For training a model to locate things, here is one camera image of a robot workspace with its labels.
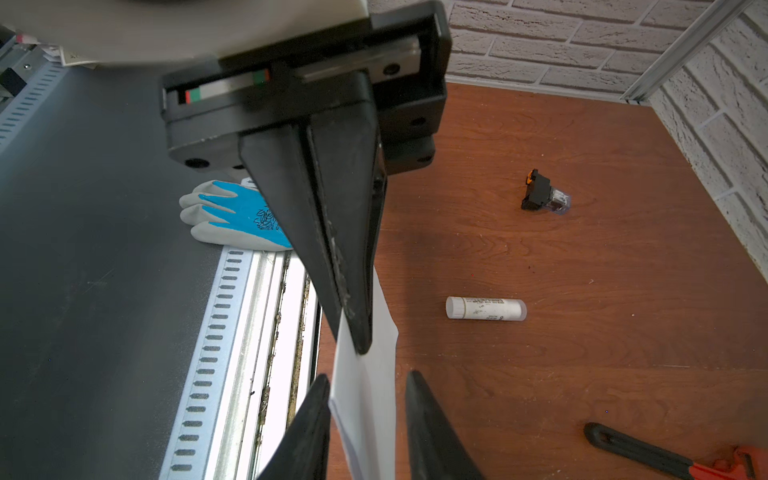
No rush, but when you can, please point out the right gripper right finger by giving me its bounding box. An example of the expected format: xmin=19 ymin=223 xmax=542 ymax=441
xmin=405 ymin=370 xmax=484 ymax=479

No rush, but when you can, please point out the white letter with blue border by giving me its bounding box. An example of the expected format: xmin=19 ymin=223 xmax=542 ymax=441
xmin=328 ymin=274 xmax=399 ymax=479

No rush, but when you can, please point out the aluminium front rail frame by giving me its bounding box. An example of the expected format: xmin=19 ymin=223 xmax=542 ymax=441
xmin=159 ymin=247 xmax=322 ymax=479

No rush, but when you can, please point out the blue grey work glove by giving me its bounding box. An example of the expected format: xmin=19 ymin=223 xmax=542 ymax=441
xmin=179 ymin=180 xmax=292 ymax=252

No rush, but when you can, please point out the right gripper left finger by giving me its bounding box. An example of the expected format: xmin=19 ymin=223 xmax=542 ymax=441
xmin=257 ymin=374 xmax=331 ymax=480

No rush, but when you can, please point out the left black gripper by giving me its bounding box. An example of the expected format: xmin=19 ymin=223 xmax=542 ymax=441
xmin=160 ymin=1 xmax=452 ymax=354

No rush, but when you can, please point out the white glue stick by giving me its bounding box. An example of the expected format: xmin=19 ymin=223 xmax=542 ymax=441
xmin=445 ymin=296 xmax=527 ymax=321

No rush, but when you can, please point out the small black clear plug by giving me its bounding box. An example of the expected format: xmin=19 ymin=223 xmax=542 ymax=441
xmin=521 ymin=169 xmax=571 ymax=214

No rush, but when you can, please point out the red black pipe wrench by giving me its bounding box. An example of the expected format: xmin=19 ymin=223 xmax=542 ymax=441
xmin=584 ymin=422 xmax=767 ymax=480

